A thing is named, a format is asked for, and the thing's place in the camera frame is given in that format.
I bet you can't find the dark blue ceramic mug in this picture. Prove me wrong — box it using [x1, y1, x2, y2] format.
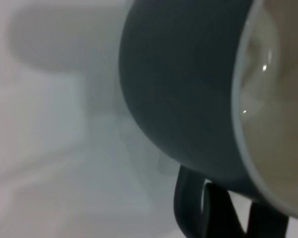
[118, 0, 298, 238]

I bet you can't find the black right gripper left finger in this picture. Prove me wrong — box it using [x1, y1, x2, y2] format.
[204, 182, 248, 238]

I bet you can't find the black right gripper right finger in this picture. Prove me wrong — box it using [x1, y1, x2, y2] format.
[247, 200, 289, 238]

